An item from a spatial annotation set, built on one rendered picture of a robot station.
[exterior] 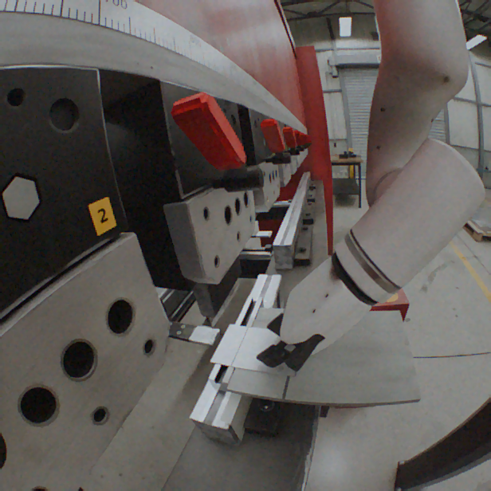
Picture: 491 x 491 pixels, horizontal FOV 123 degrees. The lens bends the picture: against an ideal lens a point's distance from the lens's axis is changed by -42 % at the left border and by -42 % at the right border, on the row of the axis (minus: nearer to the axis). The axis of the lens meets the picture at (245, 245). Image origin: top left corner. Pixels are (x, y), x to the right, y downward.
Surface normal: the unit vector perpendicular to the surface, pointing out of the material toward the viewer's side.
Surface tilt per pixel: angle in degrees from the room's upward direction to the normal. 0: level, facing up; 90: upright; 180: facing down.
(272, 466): 0
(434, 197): 73
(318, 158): 90
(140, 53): 90
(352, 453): 0
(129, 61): 90
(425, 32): 90
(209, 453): 0
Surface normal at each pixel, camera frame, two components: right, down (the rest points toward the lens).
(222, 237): 0.94, 0.00
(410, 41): -0.84, 0.37
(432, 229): -0.42, 0.34
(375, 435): -0.15, -0.90
